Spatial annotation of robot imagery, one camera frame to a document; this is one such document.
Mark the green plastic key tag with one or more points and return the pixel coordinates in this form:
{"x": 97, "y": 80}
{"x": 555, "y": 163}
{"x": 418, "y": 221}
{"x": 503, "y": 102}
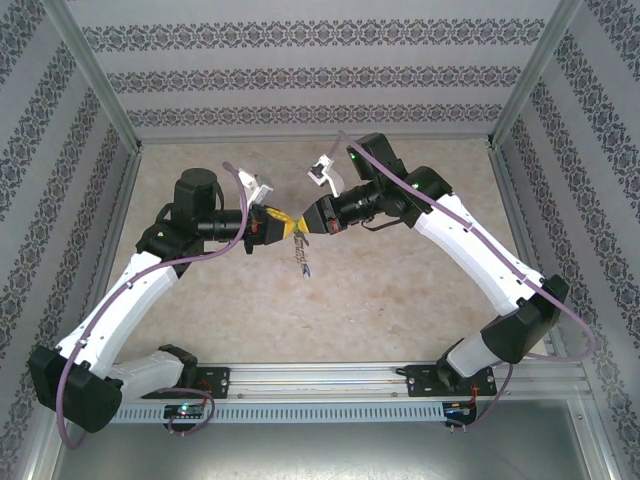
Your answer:
{"x": 298, "y": 228}

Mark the blue plastic key tag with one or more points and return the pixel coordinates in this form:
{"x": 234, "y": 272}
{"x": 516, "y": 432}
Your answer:
{"x": 306, "y": 272}

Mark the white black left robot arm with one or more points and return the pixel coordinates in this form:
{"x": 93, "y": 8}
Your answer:
{"x": 120, "y": 300}

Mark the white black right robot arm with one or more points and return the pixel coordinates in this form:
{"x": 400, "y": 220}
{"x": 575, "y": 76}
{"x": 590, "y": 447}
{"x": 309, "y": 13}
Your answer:
{"x": 480, "y": 250}

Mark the small circuit board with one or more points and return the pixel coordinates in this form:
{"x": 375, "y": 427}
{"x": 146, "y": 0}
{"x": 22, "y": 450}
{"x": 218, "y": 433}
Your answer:
{"x": 185, "y": 411}
{"x": 460, "y": 410}

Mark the grey metal sheet panel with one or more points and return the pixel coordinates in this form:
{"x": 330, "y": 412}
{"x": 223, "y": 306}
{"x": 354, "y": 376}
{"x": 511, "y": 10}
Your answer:
{"x": 320, "y": 450}

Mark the aluminium back rail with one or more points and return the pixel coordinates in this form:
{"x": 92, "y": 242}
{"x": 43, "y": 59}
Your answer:
{"x": 250, "y": 138}

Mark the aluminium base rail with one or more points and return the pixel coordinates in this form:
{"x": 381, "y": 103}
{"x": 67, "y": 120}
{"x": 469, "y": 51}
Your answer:
{"x": 315, "y": 380}

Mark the aluminium frame post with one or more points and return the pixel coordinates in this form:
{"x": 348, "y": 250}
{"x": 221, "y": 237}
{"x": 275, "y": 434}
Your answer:
{"x": 96, "y": 75}
{"x": 532, "y": 75}

